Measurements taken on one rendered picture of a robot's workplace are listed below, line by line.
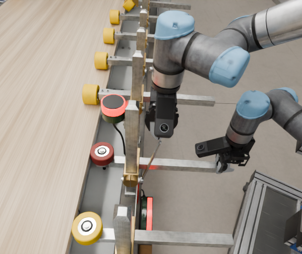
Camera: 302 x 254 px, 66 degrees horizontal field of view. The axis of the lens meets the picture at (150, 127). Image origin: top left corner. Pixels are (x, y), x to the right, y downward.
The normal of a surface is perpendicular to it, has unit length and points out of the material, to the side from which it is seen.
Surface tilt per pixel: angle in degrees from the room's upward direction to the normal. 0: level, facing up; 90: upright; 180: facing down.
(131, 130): 90
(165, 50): 91
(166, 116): 32
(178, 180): 0
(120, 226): 90
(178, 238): 0
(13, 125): 0
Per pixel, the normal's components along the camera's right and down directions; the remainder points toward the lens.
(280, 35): -0.40, 0.82
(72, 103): 0.07, -0.68
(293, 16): -0.71, 0.18
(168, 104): 0.02, -0.18
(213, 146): -0.46, -0.58
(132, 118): -0.02, 0.73
